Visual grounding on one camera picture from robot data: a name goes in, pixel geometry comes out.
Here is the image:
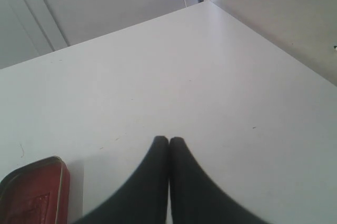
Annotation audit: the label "white cabinet doors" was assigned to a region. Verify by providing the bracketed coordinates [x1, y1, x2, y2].
[1, 0, 198, 68]

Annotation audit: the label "red ink pad tin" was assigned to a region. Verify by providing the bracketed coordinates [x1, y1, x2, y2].
[1, 156, 70, 223]

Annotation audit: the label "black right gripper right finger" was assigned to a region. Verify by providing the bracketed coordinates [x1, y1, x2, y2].
[170, 137, 260, 223]

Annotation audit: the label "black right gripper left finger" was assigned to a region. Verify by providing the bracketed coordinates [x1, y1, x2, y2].
[76, 136, 169, 223]

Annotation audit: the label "white side table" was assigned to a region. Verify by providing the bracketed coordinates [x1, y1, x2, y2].
[209, 0, 336, 85]

